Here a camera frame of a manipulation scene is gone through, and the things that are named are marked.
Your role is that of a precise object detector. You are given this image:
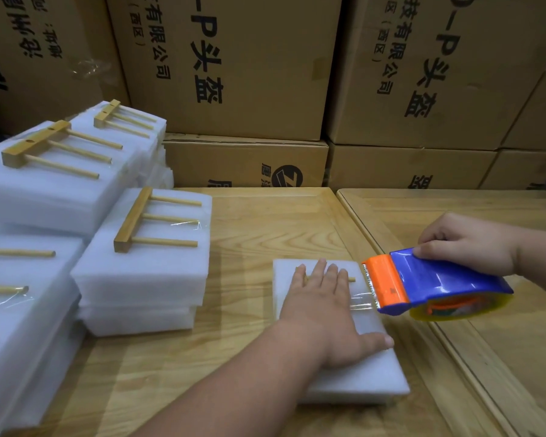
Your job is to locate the person's left hand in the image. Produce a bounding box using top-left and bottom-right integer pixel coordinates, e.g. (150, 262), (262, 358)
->
(277, 259), (395, 370)

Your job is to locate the person's right hand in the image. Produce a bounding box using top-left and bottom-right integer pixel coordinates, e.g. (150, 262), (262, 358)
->
(412, 212), (522, 277)

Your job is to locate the orange and blue tape dispenser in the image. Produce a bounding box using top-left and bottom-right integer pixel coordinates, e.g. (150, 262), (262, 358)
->
(361, 247), (515, 321)

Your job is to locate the person's left forearm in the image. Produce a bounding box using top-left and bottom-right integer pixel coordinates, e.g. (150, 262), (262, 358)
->
(132, 318), (333, 437)

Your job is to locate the stack of brown cardboard boxes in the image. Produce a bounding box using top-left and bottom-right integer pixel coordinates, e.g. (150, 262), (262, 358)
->
(0, 0), (546, 190)

